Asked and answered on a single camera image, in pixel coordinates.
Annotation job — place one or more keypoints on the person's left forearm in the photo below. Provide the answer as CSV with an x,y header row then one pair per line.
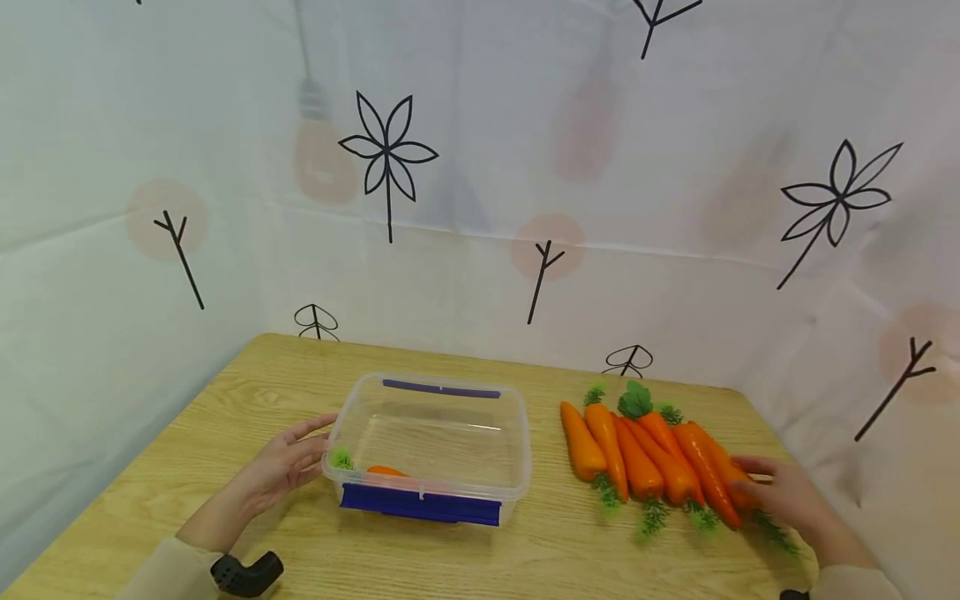
x,y
191,546

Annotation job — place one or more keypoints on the orange plastic carrot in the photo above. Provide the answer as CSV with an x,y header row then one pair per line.
x,y
386,471

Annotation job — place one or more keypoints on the person's right forearm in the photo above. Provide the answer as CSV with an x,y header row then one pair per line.
x,y
855,567

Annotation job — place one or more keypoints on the person's left hand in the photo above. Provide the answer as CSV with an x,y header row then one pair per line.
x,y
274,471

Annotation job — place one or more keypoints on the person's left fingers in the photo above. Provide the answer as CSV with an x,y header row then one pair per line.
x,y
315,461

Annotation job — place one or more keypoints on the clear plastic box blue clips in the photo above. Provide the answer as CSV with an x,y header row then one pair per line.
x,y
435,454

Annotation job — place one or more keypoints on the person's right hand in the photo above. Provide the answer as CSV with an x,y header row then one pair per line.
x,y
795,500

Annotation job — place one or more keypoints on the person's right fingers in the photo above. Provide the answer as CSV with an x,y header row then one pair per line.
x,y
759,467

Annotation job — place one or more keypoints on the person's left thumb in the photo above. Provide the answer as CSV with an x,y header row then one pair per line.
x,y
311,427

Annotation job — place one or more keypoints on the pile of toy carrots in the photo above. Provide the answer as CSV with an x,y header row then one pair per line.
x,y
645,467

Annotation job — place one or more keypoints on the black wrist band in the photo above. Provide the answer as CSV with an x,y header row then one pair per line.
x,y
247,573
795,595

